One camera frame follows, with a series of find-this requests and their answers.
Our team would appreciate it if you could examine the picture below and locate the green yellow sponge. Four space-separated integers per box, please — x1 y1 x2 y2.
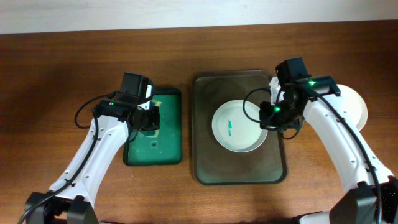
141 100 162 138

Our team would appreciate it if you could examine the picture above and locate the white plate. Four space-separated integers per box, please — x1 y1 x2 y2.
337 84 358 126
356 93 368 131

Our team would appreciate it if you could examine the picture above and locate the grey plate with stain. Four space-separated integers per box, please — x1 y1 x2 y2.
211 100 268 153

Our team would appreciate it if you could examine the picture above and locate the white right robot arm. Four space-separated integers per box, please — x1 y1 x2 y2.
259 58 397 223

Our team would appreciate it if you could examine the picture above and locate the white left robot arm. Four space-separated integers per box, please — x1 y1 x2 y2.
19 73 160 223

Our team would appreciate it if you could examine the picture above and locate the green plastic tray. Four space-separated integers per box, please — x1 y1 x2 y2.
123 88 182 166

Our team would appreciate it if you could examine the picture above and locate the brown serving tray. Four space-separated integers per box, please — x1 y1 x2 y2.
191 70 287 185

